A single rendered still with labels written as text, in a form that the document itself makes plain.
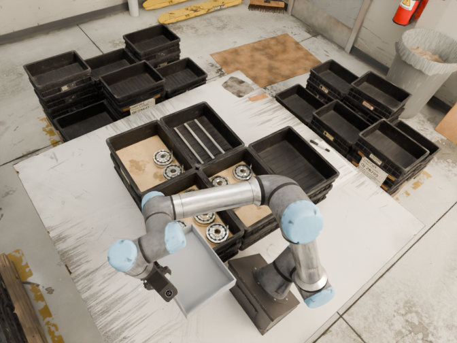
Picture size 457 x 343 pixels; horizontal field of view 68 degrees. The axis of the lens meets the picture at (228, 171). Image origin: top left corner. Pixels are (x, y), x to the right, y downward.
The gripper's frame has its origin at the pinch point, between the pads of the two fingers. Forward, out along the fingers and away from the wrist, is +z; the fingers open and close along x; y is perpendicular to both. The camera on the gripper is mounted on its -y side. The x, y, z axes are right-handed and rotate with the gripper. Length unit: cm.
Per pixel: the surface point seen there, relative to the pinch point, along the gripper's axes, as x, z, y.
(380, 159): -147, 99, -5
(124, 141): -23, 28, 82
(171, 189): -24, 27, 41
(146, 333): 22.0, 33.1, 0.6
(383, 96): -209, 120, 33
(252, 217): -45, 39, 8
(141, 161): -23, 32, 69
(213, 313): -2.8, 40.3, -11.1
